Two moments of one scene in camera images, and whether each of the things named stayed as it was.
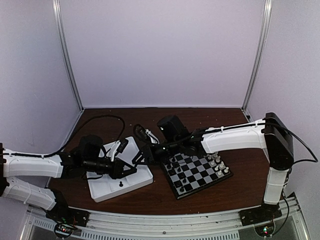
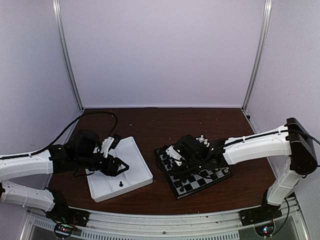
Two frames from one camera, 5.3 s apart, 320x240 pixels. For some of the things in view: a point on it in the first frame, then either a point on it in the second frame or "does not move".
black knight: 178,184 does not move
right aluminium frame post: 268,7 does not move
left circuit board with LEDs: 63,229 does not move
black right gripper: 148,155 -> 184,176
